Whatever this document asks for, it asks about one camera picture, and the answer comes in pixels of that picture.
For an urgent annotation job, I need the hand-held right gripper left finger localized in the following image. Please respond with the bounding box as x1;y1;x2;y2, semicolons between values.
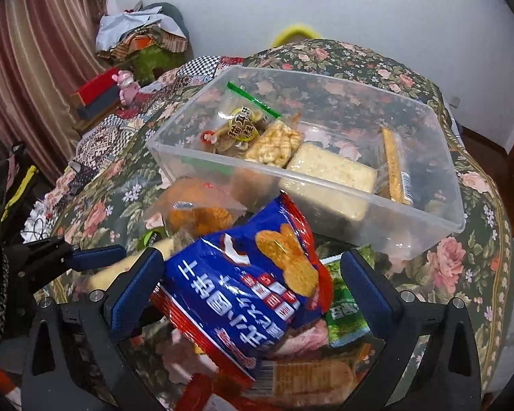
23;246;166;411

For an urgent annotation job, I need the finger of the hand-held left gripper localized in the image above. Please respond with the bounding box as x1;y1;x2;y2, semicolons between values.
66;244;128;272
13;236;75;281

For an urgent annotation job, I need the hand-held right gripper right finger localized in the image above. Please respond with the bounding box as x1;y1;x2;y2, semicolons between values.
340;248;485;411

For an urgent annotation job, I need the green snack packet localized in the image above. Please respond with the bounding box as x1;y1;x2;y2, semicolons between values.
321;257;373;347

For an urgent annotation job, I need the red snack packet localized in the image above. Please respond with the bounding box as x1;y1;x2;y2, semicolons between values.
188;351;356;411

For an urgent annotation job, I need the orange snack packet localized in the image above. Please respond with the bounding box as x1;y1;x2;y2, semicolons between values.
143;175;247;240

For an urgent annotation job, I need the blue snack bag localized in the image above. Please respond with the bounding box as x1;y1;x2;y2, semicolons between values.
149;195;332;382

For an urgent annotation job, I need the clear plastic container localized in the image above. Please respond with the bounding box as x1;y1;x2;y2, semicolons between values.
146;65;467;262

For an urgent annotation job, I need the pale yellow snack packet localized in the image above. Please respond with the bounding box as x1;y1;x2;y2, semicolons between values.
88;229;176;292

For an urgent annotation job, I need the floral blanket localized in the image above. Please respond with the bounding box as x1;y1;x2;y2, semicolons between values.
38;38;514;411

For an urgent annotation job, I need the patchwork quilt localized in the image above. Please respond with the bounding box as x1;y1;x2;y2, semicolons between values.
21;55;245;240

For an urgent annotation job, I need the pale cake packet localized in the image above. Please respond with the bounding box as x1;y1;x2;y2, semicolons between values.
283;143;378;221

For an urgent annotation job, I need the biscuit stick packet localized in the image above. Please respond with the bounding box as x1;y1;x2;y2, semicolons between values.
379;126;414;206

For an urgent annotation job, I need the grey box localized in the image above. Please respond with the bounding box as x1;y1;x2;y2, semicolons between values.
75;94;125;121

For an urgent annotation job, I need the red box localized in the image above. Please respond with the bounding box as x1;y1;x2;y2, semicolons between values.
71;67;123;105

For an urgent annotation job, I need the pink toy figure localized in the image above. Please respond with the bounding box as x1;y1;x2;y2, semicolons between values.
111;70;141;105

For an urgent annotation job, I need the clear packet of puffed bites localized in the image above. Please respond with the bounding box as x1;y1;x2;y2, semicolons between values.
244;120;305;169

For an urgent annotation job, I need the zip bag with green strip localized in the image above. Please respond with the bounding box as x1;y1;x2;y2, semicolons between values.
201;81;281;157

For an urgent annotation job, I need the striped curtain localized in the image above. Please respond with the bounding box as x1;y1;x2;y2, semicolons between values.
0;0;110;185

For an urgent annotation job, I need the pile of clothes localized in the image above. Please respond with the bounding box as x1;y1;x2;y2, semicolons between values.
95;2;191;86

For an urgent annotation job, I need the grey chair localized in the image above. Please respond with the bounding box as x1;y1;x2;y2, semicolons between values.
143;2;190;38

